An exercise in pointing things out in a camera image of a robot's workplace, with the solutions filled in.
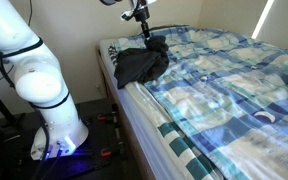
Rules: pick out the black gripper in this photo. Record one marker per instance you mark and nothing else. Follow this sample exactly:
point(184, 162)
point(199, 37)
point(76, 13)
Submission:
point(141, 12)

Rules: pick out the black cloth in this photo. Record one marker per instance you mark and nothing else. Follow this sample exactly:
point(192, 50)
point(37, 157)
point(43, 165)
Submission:
point(142, 61)

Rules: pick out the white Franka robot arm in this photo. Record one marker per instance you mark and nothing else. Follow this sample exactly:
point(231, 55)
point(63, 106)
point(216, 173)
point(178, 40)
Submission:
point(44, 86)

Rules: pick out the white bed mattress sheet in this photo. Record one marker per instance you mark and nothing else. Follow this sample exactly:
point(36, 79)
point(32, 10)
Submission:
point(134, 110)

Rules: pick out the blue plaid blanket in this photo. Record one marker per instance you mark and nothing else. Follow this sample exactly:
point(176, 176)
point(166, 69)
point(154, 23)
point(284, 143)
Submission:
point(237, 100)

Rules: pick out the teal white striped sheet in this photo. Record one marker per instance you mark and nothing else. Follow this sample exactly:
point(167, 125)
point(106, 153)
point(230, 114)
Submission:
point(180, 146)

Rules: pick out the brown wooden bed frame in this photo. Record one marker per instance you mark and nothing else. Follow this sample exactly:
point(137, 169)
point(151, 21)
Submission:
point(117, 106)

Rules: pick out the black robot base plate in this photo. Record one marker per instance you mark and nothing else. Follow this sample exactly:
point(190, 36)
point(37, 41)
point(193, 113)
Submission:
point(97, 133)

